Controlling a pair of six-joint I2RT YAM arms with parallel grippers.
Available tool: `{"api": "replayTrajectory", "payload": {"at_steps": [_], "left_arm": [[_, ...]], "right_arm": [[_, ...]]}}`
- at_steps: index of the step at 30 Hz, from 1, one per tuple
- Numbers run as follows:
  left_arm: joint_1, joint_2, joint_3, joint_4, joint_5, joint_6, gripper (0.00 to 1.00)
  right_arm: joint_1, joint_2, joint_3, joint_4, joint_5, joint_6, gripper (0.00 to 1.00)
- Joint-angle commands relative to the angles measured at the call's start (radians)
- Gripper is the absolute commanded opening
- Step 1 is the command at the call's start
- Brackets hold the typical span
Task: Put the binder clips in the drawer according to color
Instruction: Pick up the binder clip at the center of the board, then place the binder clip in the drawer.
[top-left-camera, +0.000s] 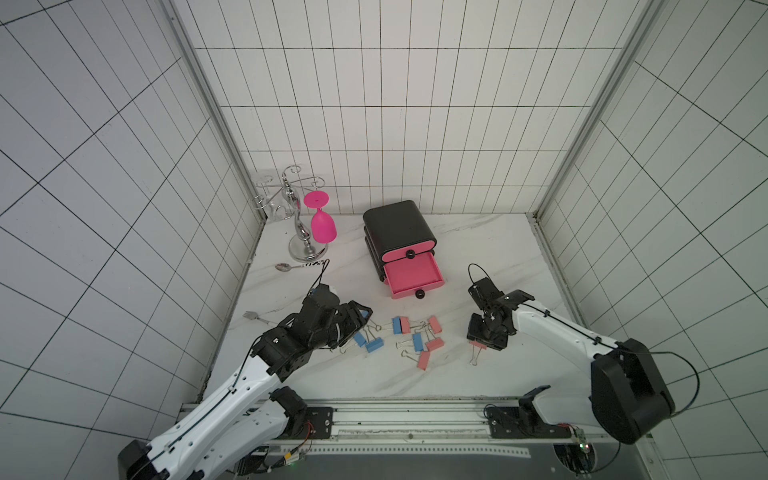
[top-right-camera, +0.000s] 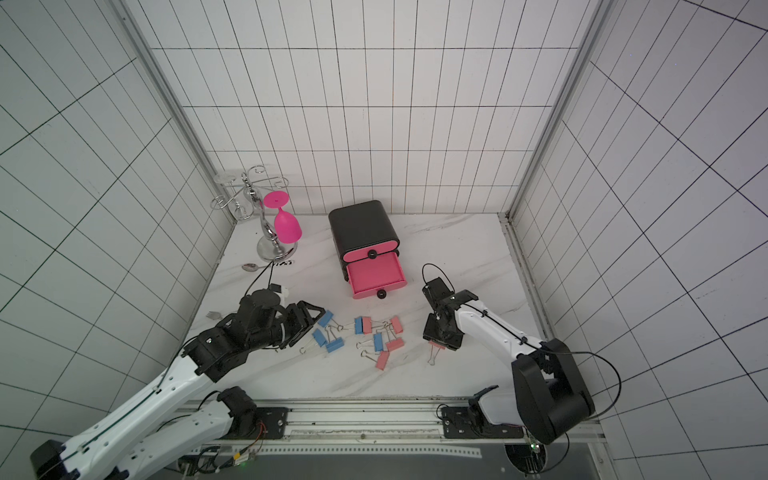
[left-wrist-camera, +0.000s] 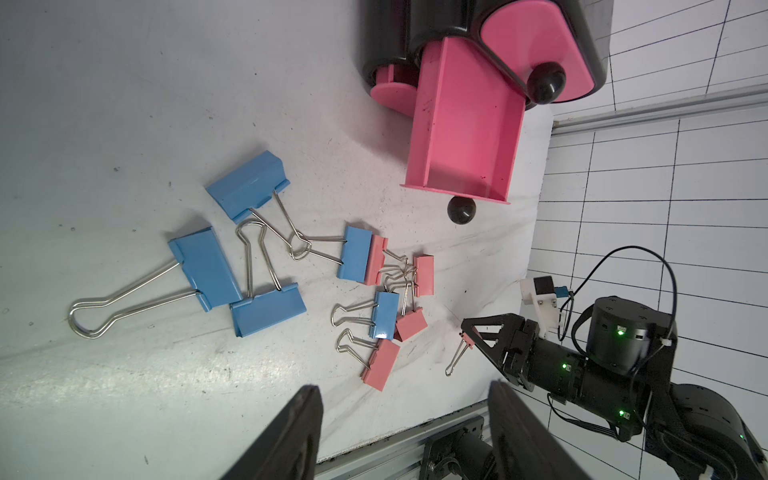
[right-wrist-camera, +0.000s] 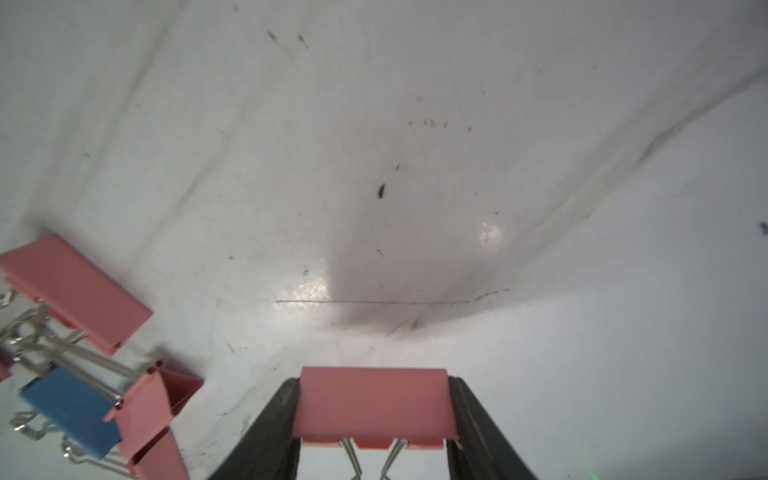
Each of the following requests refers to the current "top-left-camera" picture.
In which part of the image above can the clear wine glass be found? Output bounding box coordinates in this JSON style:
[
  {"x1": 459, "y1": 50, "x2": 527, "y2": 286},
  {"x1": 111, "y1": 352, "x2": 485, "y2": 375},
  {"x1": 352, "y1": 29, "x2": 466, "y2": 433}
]
[{"x1": 254, "y1": 174, "x2": 296, "y2": 222}]

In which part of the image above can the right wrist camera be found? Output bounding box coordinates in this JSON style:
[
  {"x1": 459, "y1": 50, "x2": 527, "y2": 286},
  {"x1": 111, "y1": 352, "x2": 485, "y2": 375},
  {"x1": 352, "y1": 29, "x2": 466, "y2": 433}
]
[{"x1": 468, "y1": 277, "x2": 504, "y2": 311}]

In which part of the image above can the metal spoon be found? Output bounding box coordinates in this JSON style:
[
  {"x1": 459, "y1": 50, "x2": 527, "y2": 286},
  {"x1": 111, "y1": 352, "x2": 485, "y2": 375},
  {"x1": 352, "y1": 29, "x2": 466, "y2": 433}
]
[{"x1": 275, "y1": 263, "x2": 304, "y2": 272}]

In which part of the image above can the pink top drawer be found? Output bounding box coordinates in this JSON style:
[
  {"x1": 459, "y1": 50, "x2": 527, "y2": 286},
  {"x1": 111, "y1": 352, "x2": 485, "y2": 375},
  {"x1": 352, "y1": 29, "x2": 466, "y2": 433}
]
[{"x1": 382, "y1": 239, "x2": 436, "y2": 263}]

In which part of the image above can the blue binder clip far left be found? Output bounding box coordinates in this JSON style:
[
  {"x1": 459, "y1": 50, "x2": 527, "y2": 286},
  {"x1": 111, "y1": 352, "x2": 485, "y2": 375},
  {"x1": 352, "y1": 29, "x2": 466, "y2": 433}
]
[{"x1": 339, "y1": 331, "x2": 368, "y2": 354}]

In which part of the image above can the black drawer cabinet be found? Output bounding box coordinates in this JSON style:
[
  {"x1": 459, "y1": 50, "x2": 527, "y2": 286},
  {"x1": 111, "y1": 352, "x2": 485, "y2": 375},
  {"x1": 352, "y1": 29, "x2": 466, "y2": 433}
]
[{"x1": 362, "y1": 200, "x2": 437, "y2": 282}]

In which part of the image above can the pink drawer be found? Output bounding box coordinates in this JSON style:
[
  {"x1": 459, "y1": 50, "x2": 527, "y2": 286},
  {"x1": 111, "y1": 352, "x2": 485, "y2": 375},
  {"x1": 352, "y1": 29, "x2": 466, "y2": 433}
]
[
  {"x1": 382, "y1": 239, "x2": 436, "y2": 263},
  {"x1": 384, "y1": 251, "x2": 445, "y2": 299}
]

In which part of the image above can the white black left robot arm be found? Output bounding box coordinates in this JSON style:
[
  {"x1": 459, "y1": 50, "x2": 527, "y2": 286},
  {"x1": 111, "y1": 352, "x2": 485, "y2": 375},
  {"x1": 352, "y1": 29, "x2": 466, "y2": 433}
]
[{"x1": 117, "y1": 284, "x2": 373, "y2": 479}]

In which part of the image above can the magenta plastic wine glass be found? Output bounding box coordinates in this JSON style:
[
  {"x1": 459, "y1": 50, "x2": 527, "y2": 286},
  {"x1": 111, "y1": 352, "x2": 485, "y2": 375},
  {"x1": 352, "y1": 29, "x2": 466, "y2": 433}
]
[{"x1": 304, "y1": 190, "x2": 337, "y2": 244}]

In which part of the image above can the blue binder clip centre upper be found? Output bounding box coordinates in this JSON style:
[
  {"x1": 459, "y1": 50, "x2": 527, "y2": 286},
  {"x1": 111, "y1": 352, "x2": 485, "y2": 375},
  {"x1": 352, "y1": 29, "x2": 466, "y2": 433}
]
[{"x1": 391, "y1": 317, "x2": 403, "y2": 334}]

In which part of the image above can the blue binder clip lower left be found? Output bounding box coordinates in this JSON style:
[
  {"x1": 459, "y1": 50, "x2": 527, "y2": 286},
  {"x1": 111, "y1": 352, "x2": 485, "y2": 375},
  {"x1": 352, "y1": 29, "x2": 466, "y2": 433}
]
[{"x1": 364, "y1": 327, "x2": 384, "y2": 353}]

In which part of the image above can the blue binder clip centre lower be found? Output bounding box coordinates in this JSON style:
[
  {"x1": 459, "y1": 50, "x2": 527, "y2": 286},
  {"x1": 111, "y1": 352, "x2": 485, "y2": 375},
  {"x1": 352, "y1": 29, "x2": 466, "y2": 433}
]
[{"x1": 395, "y1": 333, "x2": 425, "y2": 352}]

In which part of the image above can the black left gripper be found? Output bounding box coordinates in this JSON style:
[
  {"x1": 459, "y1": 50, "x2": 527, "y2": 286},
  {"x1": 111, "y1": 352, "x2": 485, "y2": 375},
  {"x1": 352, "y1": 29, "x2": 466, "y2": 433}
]
[{"x1": 311, "y1": 301, "x2": 373, "y2": 351}]

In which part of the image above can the chrome glass rack stand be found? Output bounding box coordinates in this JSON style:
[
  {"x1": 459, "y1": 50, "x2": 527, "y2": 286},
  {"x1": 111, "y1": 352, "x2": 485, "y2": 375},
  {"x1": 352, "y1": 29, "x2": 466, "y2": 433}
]
[{"x1": 251, "y1": 164, "x2": 328, "y2": 264}]

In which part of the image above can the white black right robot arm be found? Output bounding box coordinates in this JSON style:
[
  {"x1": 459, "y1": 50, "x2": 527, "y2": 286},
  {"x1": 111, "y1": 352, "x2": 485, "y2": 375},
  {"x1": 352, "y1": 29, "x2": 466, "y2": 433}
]
[{"x1": 467, "y1": 278, "x2": 676, "y2": 445}]

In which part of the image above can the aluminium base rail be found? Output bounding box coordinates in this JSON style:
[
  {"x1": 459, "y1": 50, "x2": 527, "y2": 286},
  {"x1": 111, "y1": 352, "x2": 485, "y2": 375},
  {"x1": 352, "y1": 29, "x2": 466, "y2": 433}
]
[{"x1": 167, "y1": 395, "x2": 661, "y2": 460}]

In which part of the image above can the pink binder clip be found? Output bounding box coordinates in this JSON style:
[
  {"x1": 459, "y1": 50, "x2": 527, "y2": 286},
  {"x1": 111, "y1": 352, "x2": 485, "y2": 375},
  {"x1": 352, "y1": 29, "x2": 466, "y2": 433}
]
[
  {"x1": 400, "y1": 350, "x2": 431, "y2": 371},
  {"x1": 424, "y1": 338, "x2": 445, "y2": 352},
  {"x1": 420, "y1": 316, "x2": 442, "y2": 334},
  {"x1": 400, "y1": 316, "x2": 423, "y2": 335}
]

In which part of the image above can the pink binder clip beside blue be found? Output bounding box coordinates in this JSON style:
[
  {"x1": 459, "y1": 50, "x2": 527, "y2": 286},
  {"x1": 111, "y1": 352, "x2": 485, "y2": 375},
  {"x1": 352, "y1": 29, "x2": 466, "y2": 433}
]
[{"x1": 400, "y1": 316, "x2": 423, "y2": 335}]

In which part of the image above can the pink binder clip bottom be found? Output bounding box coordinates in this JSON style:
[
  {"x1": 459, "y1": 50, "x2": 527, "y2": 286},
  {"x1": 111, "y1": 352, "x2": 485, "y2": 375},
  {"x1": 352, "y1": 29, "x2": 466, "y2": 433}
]
[{"x1": 400, "y1": 350, "x2": 431, "y2": 371}]

